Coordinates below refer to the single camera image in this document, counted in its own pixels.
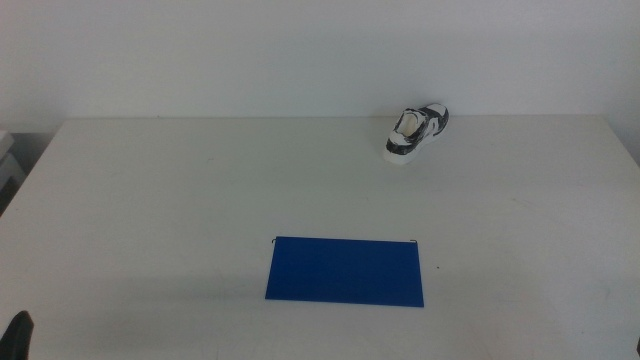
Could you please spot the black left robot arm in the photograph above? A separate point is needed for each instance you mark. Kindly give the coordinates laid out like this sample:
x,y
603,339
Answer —
x,y
17,337

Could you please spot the blue rectangular mat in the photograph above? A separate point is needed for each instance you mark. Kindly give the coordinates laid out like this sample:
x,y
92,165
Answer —
x,y
345,272

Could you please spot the black and white sneaker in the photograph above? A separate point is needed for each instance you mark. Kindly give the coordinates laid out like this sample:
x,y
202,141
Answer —
x,y
411,142

